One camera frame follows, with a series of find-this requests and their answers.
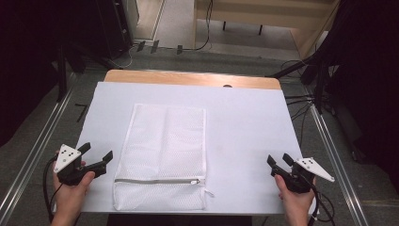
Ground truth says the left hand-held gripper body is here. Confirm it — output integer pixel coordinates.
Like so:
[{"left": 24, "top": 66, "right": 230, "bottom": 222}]
[{"left": 53, "top": 143, "right": 107, "bottom": 186}]

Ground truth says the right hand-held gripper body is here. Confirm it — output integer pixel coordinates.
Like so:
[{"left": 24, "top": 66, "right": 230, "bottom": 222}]
[{"left": 270, "top": 156, "right": 336, "bottom": 194}]

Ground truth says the white mesh laundry bag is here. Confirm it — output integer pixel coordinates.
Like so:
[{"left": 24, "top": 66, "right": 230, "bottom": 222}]
[{"left": 112, "top": 103, "right": 216, "bottom": 212}]

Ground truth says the person's right hand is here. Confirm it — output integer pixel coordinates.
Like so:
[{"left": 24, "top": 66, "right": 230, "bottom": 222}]
[{"left": 274, "top": 174, "right": 317, "bottom": 226}]

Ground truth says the person's left hand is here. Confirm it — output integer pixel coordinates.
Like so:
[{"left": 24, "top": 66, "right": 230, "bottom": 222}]
[{"left": 52, "top": 151, "right": 96, "bottom": 226}]

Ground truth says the white table mat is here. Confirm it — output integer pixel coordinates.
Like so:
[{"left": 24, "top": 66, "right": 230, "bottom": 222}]
[{"left": 53, "top": 81, "right": 318, "bottom": 217}]

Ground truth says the black stand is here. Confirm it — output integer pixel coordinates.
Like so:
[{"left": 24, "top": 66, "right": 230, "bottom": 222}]
[
  {"left": 266, "top": 46, "right": 340, "bottom": 116},
  {"left": 55, "top": 40, "right": 120, "bottom": 103}
]

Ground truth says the wooden table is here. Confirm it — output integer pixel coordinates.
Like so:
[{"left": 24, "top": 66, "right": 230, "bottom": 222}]
[{"left": 103, "top": 69, "right": 282, "bottom": 91}]

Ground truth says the black cabinet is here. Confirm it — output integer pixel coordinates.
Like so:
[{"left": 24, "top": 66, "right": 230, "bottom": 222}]
[{"left": 95, "top": 0, "right": 135, "bottom": 60}]

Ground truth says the wooden bench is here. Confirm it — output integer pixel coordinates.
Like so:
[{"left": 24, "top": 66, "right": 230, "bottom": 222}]
[{"left": 191, "top": 0, "right": 342, "bottom": 60}]

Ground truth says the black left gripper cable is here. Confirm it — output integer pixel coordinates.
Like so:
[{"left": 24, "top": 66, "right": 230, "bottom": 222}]
[{"left": 42, "top": 155, "right": 65, "bottom": 224}]

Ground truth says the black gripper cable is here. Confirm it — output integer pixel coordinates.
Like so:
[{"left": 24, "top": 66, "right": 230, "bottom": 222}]
[
  {"left": 306, "top": 175, "right": 337, "bottom": 226},
  {"left": 42, "top": 155, "right": 65, "bottom": 224}
]

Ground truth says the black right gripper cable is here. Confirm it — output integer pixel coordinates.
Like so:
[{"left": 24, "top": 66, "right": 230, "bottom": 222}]
[{"left": 306, "top": 175, "right": 337, "bottom": 226}]

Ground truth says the metal floor rail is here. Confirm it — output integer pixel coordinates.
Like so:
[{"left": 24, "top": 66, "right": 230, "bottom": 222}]
[
  {"left": 0, "top": 72, "right": 79, "bottom": 226},
  {"left": 309, "top": 100, "right": 370, "bottom": 226}
]

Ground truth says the bundle of black floor cables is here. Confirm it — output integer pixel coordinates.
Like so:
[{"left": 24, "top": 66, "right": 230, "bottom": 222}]
[{"left": 280, "top": 59, "right": 337, "bottom": 149}]

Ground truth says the black floor cable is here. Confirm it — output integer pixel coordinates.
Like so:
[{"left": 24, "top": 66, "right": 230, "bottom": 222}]
[{"left": 156, "top": 0, "right": 215, "bottom": 53}]

